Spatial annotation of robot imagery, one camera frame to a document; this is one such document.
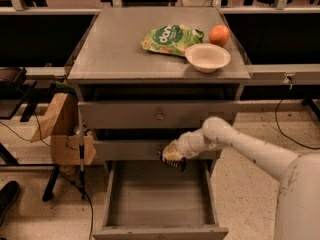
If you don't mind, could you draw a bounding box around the brown cardboard box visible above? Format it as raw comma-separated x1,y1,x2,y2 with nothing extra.
31,93,80,166

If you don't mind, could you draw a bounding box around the grey open bottom drawer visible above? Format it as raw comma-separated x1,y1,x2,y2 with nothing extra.
93,160,228,240

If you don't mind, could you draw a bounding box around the grey wooden drawer cabinet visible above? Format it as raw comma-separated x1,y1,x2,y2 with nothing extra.
64,6,252,240

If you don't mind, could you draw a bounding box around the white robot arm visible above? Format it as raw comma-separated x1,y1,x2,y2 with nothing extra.
160,117,320,240

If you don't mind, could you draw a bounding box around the black white tripod pole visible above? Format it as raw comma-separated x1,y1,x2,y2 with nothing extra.
78,108,85,200

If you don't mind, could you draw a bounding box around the orange fruit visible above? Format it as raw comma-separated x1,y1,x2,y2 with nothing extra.
209,25,230,47

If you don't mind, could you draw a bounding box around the black floor cable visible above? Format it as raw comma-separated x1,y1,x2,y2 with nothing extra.
0,112,95,240
274,98,320,151

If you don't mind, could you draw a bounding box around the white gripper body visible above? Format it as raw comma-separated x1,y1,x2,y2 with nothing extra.
176,129,214,159

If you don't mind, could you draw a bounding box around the green chip bag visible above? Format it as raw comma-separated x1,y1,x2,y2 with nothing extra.
141,25,204,57

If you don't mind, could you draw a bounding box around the black floor cable right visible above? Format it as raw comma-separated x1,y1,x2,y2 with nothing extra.
274,98,320,151

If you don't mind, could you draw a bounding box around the black shoe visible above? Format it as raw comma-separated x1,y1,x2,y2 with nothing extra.
0,181,20,226

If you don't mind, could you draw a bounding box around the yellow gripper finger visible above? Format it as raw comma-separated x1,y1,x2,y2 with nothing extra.
162,140,183,161

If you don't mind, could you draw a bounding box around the black desk frame left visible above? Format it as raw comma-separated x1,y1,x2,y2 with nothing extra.
0,67,60,202

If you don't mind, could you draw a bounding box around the grey middle drawer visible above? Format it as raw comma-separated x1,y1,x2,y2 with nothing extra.
92,139,226,162

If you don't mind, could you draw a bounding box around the black rxbar chocolate bar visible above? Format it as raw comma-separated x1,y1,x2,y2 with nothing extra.
160,152,187,171

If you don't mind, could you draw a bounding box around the grey top drawer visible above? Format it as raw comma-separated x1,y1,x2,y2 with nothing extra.
78,101,240,129

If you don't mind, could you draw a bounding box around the black floor cable left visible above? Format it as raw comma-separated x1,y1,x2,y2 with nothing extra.
0,112,95,240

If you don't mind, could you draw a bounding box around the white paper bowl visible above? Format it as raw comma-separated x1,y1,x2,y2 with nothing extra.
185,43,231,73

